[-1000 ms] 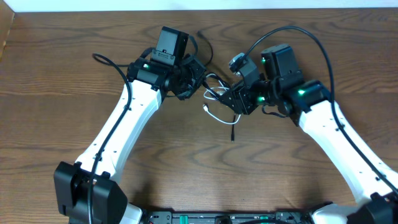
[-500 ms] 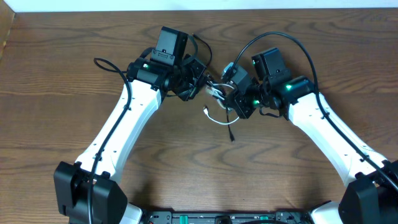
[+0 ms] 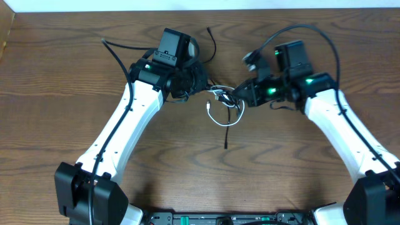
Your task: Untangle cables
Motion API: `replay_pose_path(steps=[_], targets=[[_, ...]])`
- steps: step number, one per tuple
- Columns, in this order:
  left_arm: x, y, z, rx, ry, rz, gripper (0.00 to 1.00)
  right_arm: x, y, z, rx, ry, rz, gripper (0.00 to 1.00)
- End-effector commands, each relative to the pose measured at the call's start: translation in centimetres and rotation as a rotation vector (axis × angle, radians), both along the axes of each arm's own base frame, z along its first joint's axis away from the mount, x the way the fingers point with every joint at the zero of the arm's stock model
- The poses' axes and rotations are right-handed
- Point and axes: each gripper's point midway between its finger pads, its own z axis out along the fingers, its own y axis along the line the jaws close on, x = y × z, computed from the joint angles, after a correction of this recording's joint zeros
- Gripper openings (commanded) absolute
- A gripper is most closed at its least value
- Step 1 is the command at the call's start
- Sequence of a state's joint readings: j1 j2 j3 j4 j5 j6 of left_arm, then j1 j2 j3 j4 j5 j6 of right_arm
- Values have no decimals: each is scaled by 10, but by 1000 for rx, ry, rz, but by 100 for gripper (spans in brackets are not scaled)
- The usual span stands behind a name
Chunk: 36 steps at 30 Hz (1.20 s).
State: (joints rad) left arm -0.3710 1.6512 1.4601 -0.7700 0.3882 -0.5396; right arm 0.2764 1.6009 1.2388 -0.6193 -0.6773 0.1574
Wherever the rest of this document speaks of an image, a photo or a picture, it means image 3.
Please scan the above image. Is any black usb cable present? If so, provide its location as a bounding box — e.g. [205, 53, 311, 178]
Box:
[202, 26, 246, 150]

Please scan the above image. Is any camera black cable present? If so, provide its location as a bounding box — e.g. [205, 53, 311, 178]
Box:
[87, 37, 201, 225]
[249, 24, 400, 185]

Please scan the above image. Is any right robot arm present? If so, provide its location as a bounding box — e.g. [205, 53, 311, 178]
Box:
[233, 41, 399, 224]

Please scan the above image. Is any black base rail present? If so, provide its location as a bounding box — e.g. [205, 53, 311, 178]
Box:
[139, 210, 316, 225]

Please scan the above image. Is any white usb cable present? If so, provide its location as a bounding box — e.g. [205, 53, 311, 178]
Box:
[205, 84, 246, 128]

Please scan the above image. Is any right camera black cable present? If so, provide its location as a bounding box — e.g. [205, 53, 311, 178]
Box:
[249, 24, 400, 185]

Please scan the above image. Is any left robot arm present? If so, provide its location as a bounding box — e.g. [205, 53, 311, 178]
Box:
[54, 28, 208, 224]

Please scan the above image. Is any left camera black cable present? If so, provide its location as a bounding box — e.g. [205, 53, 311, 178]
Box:
[87, 37, 201, 225]

